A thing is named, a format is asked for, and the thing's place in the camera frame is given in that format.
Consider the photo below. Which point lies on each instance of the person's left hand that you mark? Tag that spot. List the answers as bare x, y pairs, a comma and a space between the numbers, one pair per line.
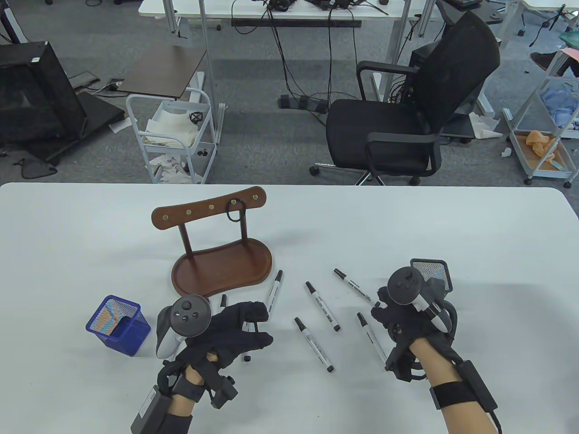
226, 334

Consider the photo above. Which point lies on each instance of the person's right hand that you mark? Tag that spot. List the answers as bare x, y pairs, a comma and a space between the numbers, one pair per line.
398, 321

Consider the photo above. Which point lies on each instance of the grey white hand controller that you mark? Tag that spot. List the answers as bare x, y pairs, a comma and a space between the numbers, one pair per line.
190, 316
405, 285

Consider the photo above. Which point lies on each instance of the black forearm battery box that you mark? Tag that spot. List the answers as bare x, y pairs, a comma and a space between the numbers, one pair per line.
149, 409
478, 384

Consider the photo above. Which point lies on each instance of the person's right forearm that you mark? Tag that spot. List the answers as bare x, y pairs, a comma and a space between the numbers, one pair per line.
461, 416

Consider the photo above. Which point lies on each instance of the black mesh pen holder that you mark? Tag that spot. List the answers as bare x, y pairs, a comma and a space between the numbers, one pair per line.
434, 269

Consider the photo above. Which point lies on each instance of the brown wooden hook stand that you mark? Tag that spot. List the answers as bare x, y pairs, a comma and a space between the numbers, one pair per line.
221, 271

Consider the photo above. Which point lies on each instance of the blue mesh pen holder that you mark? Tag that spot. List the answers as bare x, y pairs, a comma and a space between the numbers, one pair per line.
131, 334

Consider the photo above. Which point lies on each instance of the white rolling cart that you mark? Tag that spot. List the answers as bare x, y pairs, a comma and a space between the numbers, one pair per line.
199, 169
515, 144

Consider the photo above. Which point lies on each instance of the white scribbled paper sheets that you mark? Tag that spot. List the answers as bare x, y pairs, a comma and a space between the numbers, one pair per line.
169, 169

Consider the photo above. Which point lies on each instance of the black mesh office chair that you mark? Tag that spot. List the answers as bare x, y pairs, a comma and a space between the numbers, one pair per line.
375, 135

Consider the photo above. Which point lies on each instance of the white crumpled tissue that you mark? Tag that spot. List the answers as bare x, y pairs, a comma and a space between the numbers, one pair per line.
506, 152

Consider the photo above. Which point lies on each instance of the white floor paper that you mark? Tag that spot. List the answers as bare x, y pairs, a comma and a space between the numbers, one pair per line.
120, 126
484, 126

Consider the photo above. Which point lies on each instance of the white crumpled paper sheet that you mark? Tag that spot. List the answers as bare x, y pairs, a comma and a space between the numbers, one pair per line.
172, 126

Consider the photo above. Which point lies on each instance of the small black round object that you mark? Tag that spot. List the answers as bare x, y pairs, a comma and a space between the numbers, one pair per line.
195, 117

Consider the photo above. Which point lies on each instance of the orange cloth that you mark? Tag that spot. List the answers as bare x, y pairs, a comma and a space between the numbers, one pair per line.
538, 142

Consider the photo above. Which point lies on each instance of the black floor power strip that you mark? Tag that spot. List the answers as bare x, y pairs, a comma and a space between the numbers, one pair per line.
301, 103

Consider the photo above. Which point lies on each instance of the black triangular floor object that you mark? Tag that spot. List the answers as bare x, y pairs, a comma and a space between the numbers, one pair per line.
38, 171

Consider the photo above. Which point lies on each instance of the black floor platform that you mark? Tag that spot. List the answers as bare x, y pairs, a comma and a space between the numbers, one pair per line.
102, 110

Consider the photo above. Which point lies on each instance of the black computer tower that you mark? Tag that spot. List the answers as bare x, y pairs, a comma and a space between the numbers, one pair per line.
418, 56

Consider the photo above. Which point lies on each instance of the light blue cloth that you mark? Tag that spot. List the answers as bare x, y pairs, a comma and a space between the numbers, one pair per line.
558, 106

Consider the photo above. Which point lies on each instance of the brown side table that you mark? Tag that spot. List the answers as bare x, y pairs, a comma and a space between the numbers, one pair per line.
163, 70

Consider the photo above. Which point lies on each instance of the black mesh box cabinet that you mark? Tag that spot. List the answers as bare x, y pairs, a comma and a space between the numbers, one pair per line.
31, 95

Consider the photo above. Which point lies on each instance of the white office desk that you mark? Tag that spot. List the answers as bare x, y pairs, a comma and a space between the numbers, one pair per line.
203, 8

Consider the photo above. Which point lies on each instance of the teal cloth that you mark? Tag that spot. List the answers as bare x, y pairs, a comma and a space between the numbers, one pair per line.
567, 38

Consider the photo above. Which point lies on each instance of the black headset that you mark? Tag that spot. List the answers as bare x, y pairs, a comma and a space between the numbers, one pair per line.
280, 4

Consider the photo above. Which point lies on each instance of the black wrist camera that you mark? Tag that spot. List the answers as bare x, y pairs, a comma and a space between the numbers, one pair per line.
402, 364
222, 392

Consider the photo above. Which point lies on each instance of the silver metal post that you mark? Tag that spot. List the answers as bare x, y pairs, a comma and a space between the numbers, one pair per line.
207, 68

